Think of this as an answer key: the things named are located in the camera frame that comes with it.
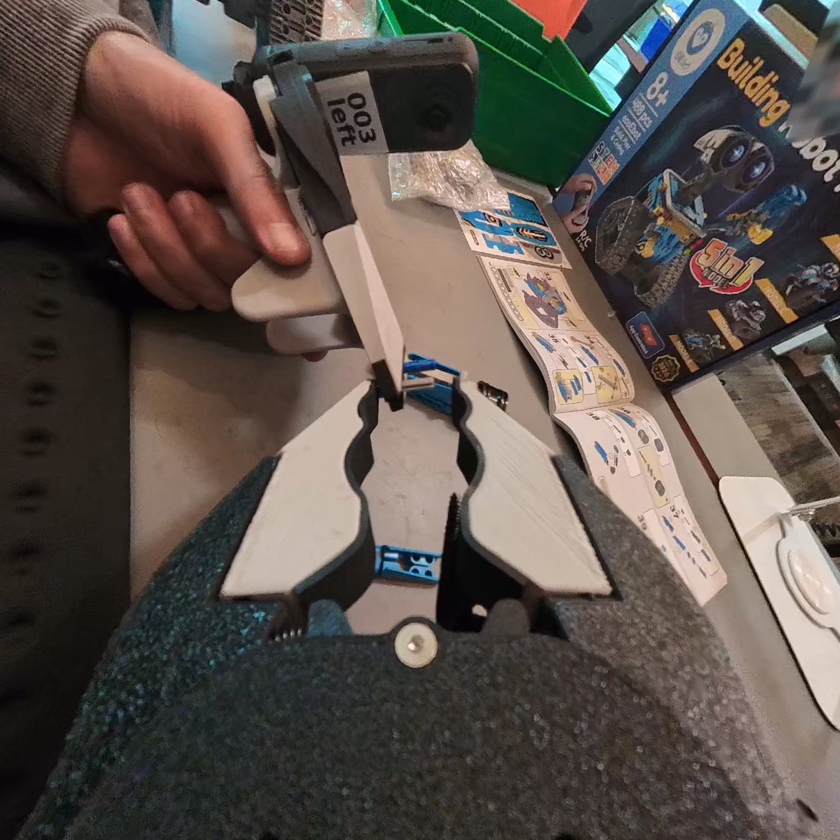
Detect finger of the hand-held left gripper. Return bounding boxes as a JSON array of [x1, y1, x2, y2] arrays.
[[323, 220, 411, 412]]

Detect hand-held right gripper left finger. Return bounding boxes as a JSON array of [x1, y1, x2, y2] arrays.
[[220, 379, 382, 599]]

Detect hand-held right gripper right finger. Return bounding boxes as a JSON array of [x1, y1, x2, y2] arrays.
[[453, 377, 614, 599]]

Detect wheel and beam assembly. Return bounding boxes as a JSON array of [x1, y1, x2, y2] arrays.
[[400, 353, 510, 416]]

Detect blue panel brick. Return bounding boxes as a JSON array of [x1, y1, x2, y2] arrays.
[[374, 544, 442, 584]]

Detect grey desk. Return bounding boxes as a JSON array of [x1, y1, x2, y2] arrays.
[[128, 151, 840, 834]]

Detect person's left hand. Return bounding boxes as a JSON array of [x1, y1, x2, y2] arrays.
[[62, 33, 312, 312]]

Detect clear plastic bag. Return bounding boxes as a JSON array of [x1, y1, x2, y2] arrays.
[[386, 140, 514, 215]]

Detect green bin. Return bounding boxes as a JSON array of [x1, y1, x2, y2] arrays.
[[376, 0, 616, 189]]

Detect distant toy brick models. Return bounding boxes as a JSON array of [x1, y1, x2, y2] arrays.
[[222, 0, 330, 48]]

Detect sticker sheet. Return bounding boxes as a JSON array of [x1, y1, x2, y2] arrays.
[[453, 190, 573, 273]]

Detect instruction manual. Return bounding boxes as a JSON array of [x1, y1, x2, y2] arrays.
[[476, 253, 731, 609]]

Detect white stand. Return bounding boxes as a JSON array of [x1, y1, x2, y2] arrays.
[[717, 474, 840, 734]]

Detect robot kit box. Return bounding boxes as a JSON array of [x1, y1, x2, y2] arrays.
[[550, 0, 840, 396]]

